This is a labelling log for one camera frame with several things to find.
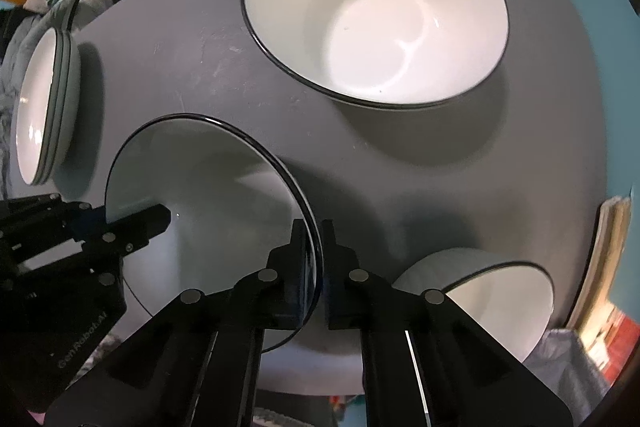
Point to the white plate with dark rim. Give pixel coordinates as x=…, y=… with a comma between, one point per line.
x=73, y=87
x=58, y=97
x=35, y=107

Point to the white bowl with dark rim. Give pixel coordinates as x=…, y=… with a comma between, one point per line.
x=490, y=307
x=210, y=187
x=375, y=22

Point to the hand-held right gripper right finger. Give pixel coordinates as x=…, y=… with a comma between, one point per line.
x=340, y=297

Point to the grey plastic sheet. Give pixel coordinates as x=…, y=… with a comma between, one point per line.
x=565, y=372

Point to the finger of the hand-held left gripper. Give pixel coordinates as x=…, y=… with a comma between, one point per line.
x=87, y=219
x=142, y=227

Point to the stack of books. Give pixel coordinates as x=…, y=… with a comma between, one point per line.
x=607, y=257

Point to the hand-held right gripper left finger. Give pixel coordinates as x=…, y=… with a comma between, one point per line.
x=287, y=287

